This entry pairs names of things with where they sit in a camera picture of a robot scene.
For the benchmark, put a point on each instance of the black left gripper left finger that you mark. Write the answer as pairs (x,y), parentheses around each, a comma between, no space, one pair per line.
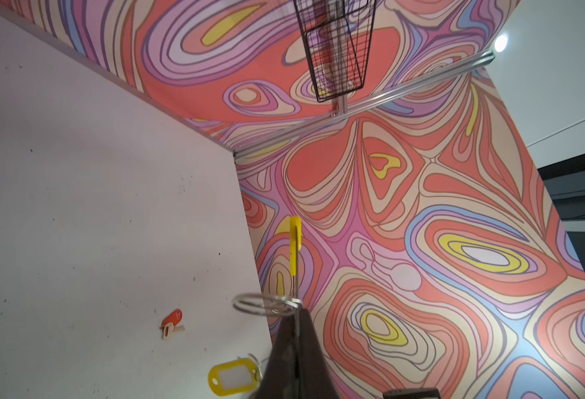
(280,378)

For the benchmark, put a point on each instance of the key with yellow tag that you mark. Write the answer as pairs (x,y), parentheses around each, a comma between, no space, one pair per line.
(239,376)

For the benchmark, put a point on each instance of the grey keyring with yellow grip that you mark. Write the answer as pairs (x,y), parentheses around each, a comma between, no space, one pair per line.
(273,305)

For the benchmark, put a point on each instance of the black wire basket back wall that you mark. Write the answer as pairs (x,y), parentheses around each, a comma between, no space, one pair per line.
(336,35)

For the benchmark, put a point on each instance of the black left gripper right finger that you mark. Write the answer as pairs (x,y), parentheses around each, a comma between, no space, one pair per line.
(314,378)

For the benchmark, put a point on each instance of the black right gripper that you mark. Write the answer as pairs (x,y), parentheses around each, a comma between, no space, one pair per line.
(412,393)

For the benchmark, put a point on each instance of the key with red tag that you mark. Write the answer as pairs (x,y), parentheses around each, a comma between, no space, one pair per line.
(171,324)

